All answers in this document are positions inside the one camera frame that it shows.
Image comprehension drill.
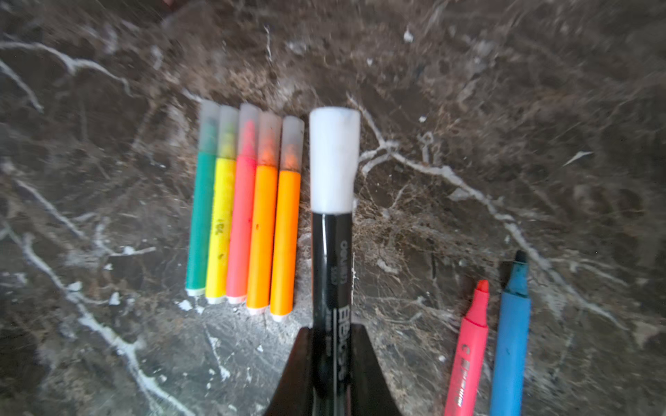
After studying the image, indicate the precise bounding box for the red-pink marker pen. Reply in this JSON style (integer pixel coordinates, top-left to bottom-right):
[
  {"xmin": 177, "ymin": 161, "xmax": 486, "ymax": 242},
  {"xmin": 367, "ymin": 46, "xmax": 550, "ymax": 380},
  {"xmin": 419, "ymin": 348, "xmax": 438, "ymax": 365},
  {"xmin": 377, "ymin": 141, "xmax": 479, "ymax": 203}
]
[{"xmin": 444, "ymin": 280, "xmax": 490, "ymax": 416}]

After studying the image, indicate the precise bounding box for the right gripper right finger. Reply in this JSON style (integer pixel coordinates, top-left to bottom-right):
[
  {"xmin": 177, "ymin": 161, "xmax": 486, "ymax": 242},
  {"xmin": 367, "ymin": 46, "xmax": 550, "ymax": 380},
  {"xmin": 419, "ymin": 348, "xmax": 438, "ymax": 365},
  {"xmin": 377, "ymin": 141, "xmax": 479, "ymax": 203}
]
[{"xmin": 350, "ymin": 323, "xmax": 402, "ymax": 416}]

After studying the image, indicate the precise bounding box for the black white-capped marker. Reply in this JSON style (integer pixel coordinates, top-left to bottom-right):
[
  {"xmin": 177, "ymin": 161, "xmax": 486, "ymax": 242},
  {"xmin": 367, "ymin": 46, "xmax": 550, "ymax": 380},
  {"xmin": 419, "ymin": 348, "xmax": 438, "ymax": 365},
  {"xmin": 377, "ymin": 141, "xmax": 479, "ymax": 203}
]
[{"xmin": 310, "ymin": 107, "xmax": 360, "ymax": 415}]

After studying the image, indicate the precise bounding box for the blue marker pen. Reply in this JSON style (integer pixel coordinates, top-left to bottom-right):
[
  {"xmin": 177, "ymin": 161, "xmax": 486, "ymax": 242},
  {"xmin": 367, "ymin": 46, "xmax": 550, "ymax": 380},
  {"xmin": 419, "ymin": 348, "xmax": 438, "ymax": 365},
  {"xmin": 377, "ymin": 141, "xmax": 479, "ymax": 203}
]
[{"xmin": 489, "ymin": 251, "xmax": 532, "ymax": 416}]

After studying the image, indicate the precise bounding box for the pink marker pen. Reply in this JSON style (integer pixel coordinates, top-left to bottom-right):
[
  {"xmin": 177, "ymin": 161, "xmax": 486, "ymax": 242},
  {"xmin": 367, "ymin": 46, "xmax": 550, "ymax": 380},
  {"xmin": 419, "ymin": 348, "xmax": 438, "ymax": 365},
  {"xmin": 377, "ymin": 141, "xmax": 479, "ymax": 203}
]
[{"xmin": 227, "ymin": 103, "xmax": 261, "ymax": 304}]

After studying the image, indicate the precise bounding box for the orange marker pen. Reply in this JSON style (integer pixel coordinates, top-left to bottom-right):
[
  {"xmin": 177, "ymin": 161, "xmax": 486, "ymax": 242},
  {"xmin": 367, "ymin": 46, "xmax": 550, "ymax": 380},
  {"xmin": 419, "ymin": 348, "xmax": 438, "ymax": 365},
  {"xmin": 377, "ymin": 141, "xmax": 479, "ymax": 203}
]
[
  {"xmin": 270, "ymin": 116, "xmax": 305, "ymax": 322},
  {"xmin": 246, "ymin": 112, "xmax": 282, "ymax": 315}
]

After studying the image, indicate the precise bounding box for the yellow marker pen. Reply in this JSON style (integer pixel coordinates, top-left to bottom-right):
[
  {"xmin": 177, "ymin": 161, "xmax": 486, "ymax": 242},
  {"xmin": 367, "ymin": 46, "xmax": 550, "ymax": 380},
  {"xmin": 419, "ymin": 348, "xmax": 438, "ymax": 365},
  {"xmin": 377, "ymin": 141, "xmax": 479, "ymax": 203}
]
[{"xmin": 205, "ymin": 106, "xmax": 239, "ymax": 304}]

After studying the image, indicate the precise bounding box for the green marker pen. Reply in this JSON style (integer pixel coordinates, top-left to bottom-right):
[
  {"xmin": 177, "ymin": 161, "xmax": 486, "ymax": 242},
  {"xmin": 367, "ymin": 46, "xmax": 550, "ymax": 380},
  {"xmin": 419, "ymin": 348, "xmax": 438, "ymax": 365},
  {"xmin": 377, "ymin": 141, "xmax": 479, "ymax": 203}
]
[{"xmin": 186, "ymin": 100, "xmax": 220, "ymax": 296}]

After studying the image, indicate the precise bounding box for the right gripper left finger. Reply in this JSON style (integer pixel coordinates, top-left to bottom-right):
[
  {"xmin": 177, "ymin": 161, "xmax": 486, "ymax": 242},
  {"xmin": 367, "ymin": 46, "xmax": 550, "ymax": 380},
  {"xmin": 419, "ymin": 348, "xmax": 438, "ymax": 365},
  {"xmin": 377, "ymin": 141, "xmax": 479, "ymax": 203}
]
[{"xmin": 265, "ymin": 327, "xmax": 314, "ymax": 416}]

